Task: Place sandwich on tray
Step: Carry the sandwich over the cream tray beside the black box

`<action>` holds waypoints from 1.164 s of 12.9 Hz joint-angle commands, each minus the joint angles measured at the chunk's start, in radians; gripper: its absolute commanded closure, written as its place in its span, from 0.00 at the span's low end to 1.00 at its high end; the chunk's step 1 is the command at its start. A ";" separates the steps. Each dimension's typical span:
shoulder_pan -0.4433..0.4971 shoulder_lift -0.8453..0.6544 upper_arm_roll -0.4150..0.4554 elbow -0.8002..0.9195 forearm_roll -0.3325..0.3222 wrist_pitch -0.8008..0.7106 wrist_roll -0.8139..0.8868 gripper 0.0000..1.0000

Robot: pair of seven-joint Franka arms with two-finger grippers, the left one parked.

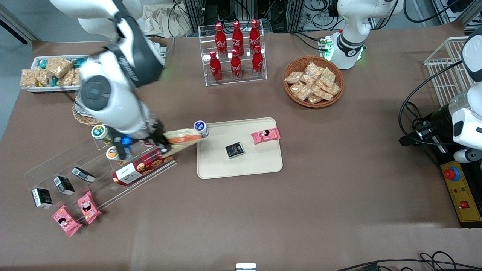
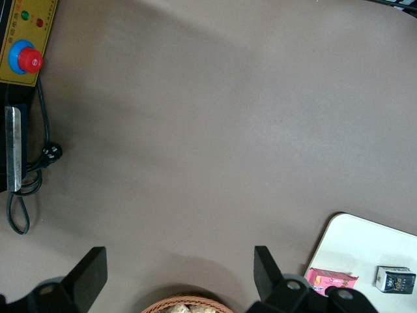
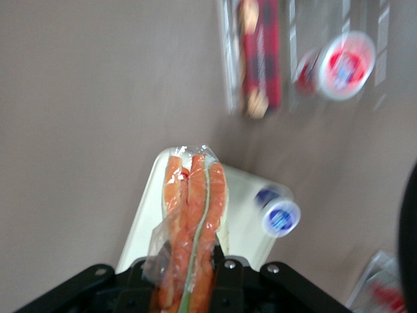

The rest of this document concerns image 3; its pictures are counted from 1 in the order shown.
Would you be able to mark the plastic-wrapped triangle sandwich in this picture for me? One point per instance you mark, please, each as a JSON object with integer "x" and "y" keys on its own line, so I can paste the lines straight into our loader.
{"x": 192, "y": 228}

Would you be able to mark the red-lid cup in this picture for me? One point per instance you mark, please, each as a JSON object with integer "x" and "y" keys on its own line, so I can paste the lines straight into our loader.
{"x": 345, "y": 65}

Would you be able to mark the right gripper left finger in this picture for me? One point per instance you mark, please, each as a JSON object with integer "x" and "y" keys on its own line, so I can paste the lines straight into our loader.
{"x": 135, "y": 293}

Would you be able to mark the beige serving tray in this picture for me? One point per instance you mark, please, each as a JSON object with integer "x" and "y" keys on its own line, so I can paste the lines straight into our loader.
{"x": 143, "y": 212}

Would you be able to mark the red plaid cookie box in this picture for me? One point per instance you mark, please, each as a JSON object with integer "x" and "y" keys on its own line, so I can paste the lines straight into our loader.
{"x": 260, "y": 58}

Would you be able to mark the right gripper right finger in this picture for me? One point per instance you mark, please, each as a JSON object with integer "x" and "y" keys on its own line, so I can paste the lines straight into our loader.
{"x": 229, "y": 277}

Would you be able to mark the clear acrylic tiered shelf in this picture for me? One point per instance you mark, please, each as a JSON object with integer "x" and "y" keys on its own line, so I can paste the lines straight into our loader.
{"x": 381, "y": 19}

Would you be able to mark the clear acrylic bottle rack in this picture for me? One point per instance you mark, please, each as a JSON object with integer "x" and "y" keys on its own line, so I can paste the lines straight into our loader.
{"x": 365, "y": 277}

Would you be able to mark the blue-lid cup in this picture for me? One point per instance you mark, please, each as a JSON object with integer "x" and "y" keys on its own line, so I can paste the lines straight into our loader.
{"x": 278, "y": 215}

